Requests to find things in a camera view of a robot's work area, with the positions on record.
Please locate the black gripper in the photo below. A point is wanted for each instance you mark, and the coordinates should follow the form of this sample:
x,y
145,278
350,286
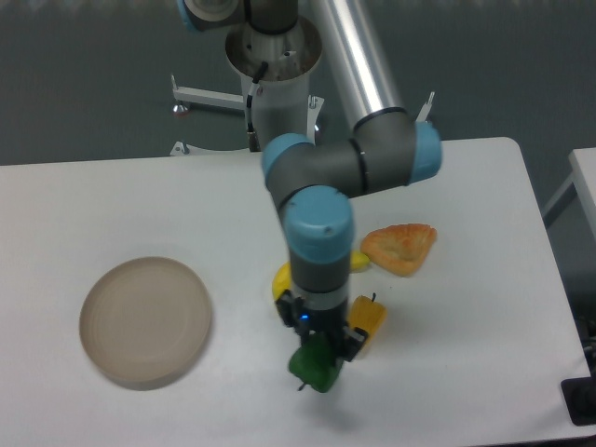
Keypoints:
x,y
327,313

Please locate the green toy pepper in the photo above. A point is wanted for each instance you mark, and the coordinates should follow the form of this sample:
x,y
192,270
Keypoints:
x,y
315,364

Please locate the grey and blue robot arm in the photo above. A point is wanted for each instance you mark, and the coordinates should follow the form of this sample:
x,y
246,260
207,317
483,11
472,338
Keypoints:
x,y
311,185

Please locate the yellow toy pepper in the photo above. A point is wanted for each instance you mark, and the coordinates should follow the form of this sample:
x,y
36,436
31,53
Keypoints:
x,y
368,314

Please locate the yellow toy banana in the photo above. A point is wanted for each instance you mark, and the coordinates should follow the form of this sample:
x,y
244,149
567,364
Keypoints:
x,y
282,279

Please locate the orange toy croissant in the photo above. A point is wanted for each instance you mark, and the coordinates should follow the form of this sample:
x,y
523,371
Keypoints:
x,y
400,249

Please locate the beige round plate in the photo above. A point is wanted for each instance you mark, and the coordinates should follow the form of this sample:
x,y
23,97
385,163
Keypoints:
x,y
145,323

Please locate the black device at edge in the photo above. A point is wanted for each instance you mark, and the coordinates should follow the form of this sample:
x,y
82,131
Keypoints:
x,y
579,397

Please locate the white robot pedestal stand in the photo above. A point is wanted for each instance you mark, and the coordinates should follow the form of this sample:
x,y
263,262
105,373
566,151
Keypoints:
x,y
274,71

